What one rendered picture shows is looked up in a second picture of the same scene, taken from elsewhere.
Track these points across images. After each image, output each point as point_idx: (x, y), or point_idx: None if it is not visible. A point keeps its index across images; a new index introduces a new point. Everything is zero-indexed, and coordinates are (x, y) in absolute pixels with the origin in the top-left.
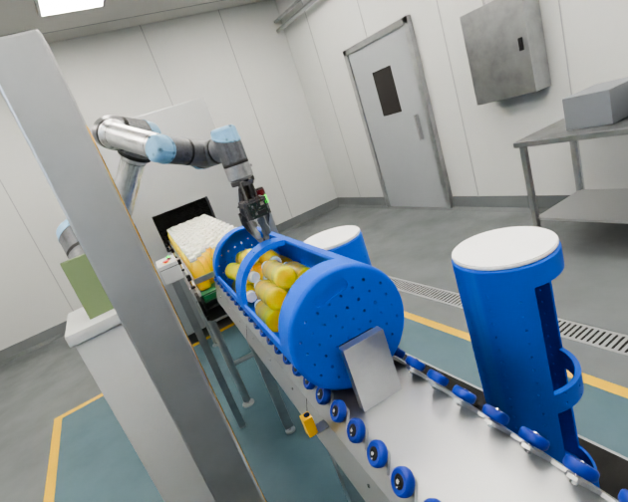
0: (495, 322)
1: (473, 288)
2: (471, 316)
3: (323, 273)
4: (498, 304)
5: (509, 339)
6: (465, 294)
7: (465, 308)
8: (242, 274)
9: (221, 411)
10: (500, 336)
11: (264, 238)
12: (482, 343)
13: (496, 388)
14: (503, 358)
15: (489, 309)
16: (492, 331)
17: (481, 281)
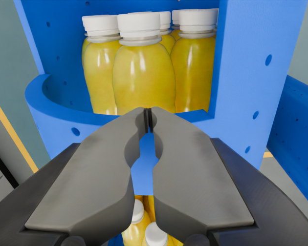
0: (290, 175)
1: None
2: (294, 157)
3: None
4: (302, 193)
5: (283, 169)
6: None
7: (303, 151)
8: (48, 154)
9: None
10: (283, 167)
11: (153, 132)
12: (277, 146)
13: None
14: (272, 153)
15: (297, 184)
16: (284, 166)
17: None
